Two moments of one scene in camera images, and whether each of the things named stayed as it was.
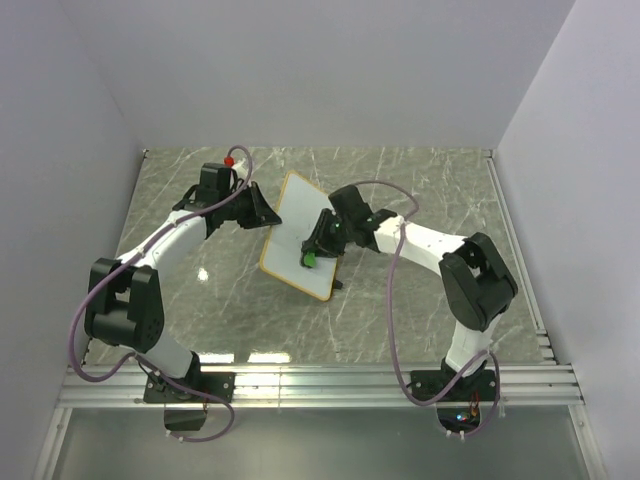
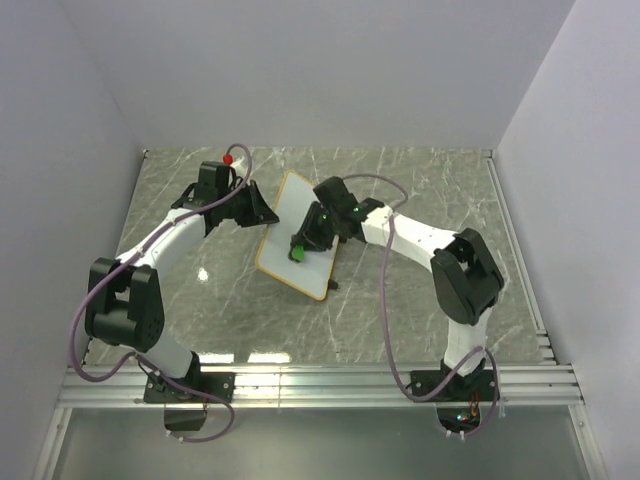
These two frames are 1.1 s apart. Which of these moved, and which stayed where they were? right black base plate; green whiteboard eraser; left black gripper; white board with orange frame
Moved: green whiteboard eraser
Stayed: right black base plate; left black gripper; white board with orange frame
